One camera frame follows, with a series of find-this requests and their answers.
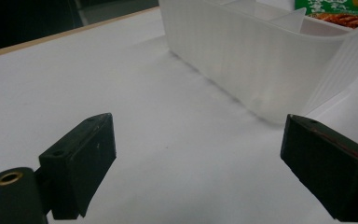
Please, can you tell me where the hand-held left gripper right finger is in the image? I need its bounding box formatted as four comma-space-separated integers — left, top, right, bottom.
280, 113, 358, 223

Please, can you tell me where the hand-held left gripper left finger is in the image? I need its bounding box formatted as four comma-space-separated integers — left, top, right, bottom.
38, 112, 117, 220

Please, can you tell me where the translucent white plastic storage box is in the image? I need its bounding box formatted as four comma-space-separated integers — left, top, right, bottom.
158, 0, 358, 125

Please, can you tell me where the green snack packet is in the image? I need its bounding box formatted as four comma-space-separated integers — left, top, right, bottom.
294, 0, 358, 30

